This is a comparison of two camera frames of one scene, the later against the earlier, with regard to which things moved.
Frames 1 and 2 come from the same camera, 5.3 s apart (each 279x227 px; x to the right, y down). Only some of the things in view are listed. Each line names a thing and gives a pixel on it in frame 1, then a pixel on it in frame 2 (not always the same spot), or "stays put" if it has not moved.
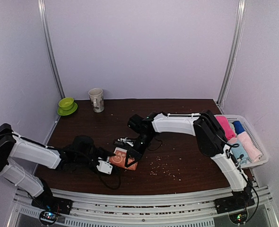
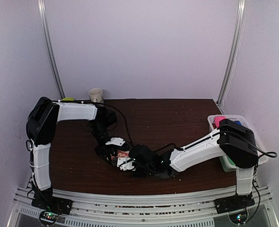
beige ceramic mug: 96,95 stays put
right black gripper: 135,154 to 139,175
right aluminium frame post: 241,17 stays put
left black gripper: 102,152 to 100,150
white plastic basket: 232,118 stays put
